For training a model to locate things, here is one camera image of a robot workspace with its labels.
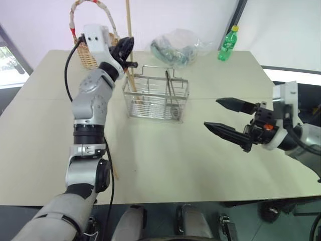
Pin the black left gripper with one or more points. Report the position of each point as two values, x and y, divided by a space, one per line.
117 54

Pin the dark window frame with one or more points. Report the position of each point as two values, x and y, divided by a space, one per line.
17 52

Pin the black upright post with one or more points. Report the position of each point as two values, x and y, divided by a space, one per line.
237 15

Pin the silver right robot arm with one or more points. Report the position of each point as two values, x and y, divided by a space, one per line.
308 136

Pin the green plastic bottle yellow cap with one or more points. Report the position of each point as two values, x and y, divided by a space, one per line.
227 46

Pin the clear plastic bag with contents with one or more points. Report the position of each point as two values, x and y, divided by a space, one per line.
175 47

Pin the black metal bracket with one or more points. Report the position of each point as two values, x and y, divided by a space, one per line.
228 227

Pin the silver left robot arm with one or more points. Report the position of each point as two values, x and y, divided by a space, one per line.
87 105

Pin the black caster wheel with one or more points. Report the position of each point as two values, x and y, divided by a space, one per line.
270 212

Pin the grey rounded padded shape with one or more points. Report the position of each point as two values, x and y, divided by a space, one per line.
194 221
130 223

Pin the long wooden chopstick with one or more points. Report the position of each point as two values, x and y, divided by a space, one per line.
129 20
131 81

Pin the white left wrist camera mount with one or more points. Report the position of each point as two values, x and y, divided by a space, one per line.
94 41

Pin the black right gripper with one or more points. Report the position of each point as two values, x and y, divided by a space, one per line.
263 123

